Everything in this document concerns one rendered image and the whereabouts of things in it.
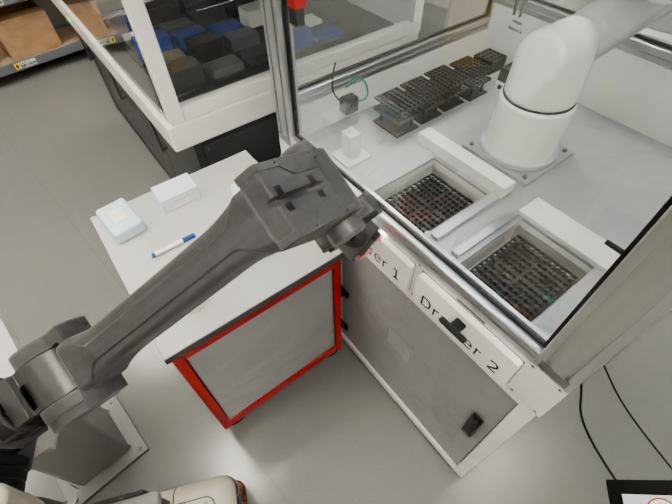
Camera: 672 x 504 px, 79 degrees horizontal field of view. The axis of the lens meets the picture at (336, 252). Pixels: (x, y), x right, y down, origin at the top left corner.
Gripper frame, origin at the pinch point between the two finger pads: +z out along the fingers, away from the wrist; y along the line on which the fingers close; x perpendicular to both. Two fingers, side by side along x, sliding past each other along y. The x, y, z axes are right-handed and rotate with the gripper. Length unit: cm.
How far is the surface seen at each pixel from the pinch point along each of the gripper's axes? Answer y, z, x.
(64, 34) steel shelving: -72, 47, 401
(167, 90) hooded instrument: -9, -19, 83
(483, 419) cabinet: -19, 33, -44
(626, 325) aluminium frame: 21, -15, -49
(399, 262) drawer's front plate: 0.8, 2.9, -7.3
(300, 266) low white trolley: -20.9, 4.8, 16.3
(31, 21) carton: -72, 17, 377
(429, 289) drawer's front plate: 1.3, 2.8, -17.7
